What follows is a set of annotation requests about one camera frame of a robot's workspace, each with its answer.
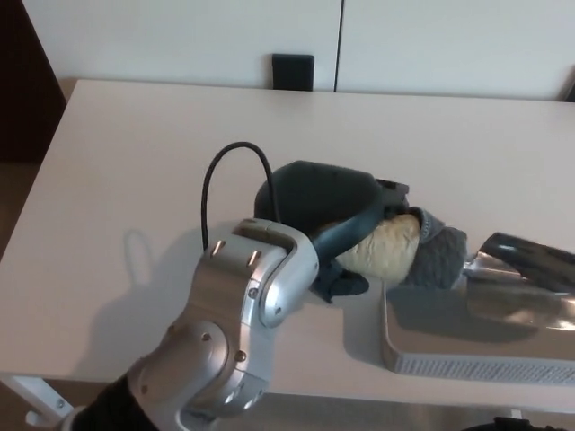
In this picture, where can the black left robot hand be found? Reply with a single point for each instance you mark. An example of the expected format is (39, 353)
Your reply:
(314, 197)

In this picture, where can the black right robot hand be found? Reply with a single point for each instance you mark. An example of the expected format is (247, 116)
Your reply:
(512, 426)

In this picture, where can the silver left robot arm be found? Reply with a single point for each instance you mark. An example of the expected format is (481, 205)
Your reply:
(233, 314)

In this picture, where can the white desk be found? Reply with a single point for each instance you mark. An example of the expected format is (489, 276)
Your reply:
(135, 157)

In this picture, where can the grey perforated plastic basket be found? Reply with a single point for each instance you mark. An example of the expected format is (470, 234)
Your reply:
(449, 366)

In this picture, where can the white cabinet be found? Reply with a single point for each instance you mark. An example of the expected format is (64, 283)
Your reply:
(179, 36)

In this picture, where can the dark brown door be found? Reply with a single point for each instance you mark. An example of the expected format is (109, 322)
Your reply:
(22, 90)

